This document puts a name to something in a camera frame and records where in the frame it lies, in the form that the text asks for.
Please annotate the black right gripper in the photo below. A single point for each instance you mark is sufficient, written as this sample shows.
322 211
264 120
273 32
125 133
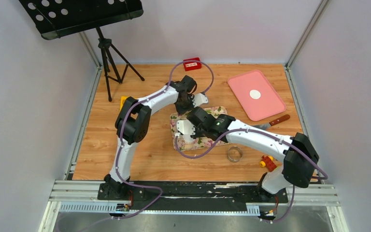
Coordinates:
197 135

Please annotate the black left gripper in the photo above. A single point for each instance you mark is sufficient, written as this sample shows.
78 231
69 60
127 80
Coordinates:
182 111

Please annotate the floral yellow tray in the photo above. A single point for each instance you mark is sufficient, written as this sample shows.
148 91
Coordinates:
194 143

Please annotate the white dough ball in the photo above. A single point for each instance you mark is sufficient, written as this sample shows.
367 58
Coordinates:
189 138

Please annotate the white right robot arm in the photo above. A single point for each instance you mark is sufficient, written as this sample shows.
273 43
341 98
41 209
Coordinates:
297 155

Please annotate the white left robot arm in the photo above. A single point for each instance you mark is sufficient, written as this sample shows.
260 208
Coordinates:
133 121

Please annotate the flat white dough wrapper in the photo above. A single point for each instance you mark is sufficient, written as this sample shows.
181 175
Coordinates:
254 94

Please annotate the pink tray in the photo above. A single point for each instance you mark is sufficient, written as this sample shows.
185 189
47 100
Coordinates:
269 104

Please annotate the yellow triangular toy block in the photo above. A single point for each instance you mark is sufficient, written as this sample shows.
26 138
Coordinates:
122 101

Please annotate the red yellow toy block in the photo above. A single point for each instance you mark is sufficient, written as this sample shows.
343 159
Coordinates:
267 162

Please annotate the black music stand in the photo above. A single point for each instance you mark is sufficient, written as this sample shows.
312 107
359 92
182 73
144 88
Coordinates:
55 19

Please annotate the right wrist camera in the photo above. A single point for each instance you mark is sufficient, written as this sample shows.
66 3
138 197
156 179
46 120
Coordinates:
185 127

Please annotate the metal scraper wooden handle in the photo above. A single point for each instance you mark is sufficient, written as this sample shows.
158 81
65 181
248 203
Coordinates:
272 123

